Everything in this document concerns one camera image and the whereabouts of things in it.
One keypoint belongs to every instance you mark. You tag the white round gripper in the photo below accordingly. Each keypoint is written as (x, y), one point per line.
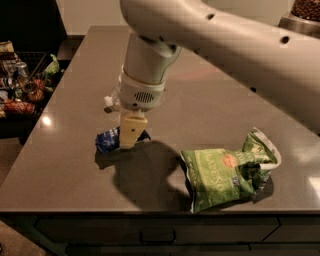
(141, 95)

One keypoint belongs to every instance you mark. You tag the blue rxbar wrapper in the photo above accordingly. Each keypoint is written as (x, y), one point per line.
(109, 141)

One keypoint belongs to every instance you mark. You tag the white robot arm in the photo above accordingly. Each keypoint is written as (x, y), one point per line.
(282, 65)

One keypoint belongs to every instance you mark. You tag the clear plastic water bottle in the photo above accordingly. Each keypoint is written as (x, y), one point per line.
(112, 101)

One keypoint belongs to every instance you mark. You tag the green jalapeno chip bag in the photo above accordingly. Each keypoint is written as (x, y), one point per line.
(219, 176)

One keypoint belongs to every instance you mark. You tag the bowl of nuts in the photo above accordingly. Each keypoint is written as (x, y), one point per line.
(307, 9)

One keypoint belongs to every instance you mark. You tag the dark drawer handle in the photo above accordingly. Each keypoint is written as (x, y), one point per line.
(149, 237)

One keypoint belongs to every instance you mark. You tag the black wire snack basket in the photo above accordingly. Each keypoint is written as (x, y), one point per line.
(27, 81)

